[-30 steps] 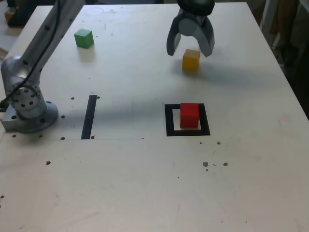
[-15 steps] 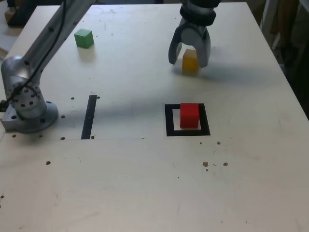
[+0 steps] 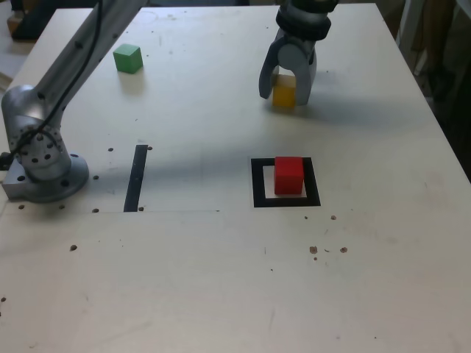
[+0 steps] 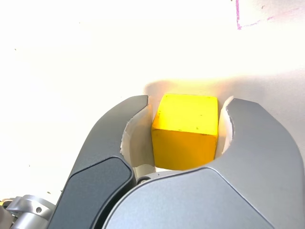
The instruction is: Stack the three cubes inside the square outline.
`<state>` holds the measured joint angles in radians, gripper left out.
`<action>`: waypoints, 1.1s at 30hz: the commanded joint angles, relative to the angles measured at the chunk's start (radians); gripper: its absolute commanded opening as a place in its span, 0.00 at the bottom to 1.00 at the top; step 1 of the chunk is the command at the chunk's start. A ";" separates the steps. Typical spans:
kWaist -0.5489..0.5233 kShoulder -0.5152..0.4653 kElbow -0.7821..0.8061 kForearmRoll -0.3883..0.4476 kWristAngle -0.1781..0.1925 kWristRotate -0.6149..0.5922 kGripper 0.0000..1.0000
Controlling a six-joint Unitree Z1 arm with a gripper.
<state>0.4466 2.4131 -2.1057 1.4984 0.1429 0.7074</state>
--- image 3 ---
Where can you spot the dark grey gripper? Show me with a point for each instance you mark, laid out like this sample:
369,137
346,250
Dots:
309,45

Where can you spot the yellow cube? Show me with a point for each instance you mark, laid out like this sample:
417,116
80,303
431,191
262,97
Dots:
284,95

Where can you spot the red cube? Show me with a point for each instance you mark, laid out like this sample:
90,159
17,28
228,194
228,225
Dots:
289,178

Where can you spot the green cube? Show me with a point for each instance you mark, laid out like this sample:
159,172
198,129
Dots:
127,60

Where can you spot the black tape square outline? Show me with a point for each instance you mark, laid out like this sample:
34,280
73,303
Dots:
257,184

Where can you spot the black tape strip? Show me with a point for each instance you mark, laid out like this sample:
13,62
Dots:
134,184

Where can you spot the brown cardboard box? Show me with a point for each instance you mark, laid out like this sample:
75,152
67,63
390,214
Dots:
14,25

